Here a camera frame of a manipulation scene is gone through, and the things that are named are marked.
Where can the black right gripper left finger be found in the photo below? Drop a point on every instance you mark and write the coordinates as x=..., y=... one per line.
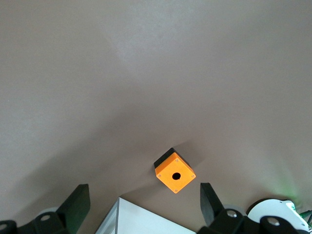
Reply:
x=75, y=204

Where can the white drawer cabinet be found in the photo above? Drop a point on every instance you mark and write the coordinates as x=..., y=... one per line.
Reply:
x=143, y=219

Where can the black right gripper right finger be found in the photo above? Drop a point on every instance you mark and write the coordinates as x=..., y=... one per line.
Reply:
x=210, y=204

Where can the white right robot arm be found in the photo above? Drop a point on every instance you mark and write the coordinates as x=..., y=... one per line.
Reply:
x=273, y=207

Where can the orange button box black base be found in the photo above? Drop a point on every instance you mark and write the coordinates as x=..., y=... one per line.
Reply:
x=174, y=175

